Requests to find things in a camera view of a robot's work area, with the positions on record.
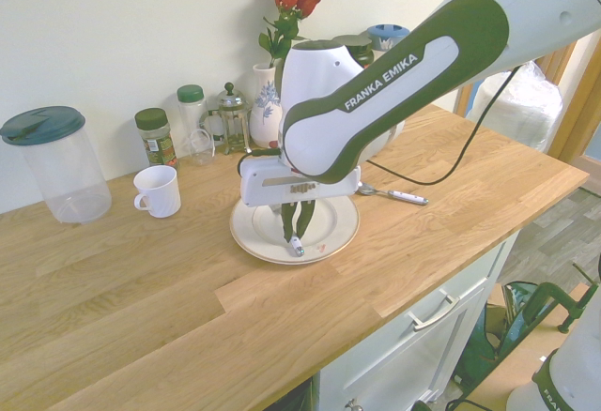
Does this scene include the black dishwasher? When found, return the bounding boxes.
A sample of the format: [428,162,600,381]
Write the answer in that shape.
[270,375,314,411]

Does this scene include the silver drawer handle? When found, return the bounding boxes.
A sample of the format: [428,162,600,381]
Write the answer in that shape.
[404,287,461,332]

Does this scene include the white-handled metal spoon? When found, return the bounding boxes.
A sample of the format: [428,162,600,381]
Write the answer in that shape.
[356,183,431,206]

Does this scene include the white drawer with handle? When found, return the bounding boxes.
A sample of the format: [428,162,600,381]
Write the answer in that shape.
[318,232,522,411]

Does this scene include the white plastic-wrapped roll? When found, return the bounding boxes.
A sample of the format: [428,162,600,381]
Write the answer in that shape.
[464,61,562,154]

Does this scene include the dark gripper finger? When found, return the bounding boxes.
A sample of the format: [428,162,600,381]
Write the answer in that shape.
[296,198,317,238]
[280,201,299,244]

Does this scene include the clear bottle with green lid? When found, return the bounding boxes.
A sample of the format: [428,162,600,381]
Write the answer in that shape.
[176,84,218,167]

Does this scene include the clear pitcher with blue lid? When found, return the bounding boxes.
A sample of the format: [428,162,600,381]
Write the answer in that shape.
[365,23,410,52]

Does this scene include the green clamp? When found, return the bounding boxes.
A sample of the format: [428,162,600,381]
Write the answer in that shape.
[497,263,601,356]

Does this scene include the wooden door frame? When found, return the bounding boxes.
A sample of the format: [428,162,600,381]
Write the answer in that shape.
[547,30,601,163]

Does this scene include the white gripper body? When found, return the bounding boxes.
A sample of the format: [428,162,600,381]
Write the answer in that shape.
[239,155,363,208]

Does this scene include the clear container with teal lid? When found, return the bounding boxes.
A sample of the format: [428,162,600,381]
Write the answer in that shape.
[0,104,113,225]

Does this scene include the white mug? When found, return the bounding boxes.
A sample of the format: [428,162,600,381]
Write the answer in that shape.
[132,164,182,220]

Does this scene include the white plate with gold rim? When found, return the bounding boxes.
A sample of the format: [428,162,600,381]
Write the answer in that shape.
[228,192,361,266]

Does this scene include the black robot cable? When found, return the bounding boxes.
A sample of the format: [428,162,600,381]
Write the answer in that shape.
[365,66,522,186]

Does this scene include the spice jar green lid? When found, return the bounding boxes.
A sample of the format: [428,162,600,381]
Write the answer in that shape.
[133,107,180,172]

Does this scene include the dark green bag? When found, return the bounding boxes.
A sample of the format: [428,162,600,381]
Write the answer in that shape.
[457,279,536,384]

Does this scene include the white vase with blue flowers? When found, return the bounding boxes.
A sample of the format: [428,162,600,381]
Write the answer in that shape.
[248,63,287,149]

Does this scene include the glass french press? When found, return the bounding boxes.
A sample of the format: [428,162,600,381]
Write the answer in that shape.
[199,81,254,156]

